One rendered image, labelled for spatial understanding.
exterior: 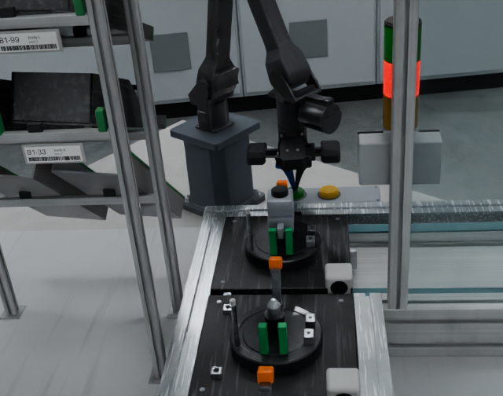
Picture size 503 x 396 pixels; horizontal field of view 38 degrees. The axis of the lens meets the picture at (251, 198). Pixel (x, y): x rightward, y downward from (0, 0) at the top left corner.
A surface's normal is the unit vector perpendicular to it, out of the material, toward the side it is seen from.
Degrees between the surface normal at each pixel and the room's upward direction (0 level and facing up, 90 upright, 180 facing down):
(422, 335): 90
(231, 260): 0
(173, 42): 90
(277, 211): 90
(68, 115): 65
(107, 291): 0
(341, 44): 90
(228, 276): 0
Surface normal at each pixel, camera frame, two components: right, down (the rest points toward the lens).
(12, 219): -0.07, -0.87
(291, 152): -0.11, -0.65
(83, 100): -0.26, 0.08
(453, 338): -0.08, 0.50
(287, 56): 0.54, -0.26
